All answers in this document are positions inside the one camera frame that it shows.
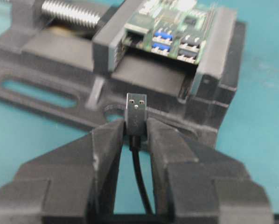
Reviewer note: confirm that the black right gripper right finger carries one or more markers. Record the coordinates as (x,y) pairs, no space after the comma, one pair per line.
(196,184)

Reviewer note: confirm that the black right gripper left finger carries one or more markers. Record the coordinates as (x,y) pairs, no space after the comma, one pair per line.
(68,185)

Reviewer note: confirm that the green PCB board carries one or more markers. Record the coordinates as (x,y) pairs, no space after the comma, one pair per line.
(176,29)

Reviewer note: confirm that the black bench vise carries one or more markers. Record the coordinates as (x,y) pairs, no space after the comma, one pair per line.
(70,78)

